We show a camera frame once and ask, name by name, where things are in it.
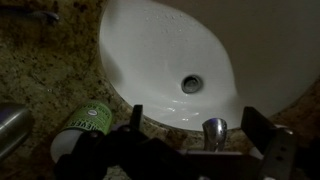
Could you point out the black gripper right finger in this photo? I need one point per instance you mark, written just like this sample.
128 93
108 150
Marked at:
280 150

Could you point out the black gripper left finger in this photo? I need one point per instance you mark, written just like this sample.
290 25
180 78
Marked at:
133 156

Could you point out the chrome sink faucet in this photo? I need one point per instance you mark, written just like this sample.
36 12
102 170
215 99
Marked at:
215 133

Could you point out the stainless steel cup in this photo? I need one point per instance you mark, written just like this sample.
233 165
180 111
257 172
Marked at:
13 126

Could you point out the green soap pump bottle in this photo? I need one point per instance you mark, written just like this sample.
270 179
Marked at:
86 116

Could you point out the metal sink drain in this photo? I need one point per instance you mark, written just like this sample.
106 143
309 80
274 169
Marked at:
192 84

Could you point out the white oval sink basin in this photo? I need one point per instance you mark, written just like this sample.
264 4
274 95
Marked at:
160 50

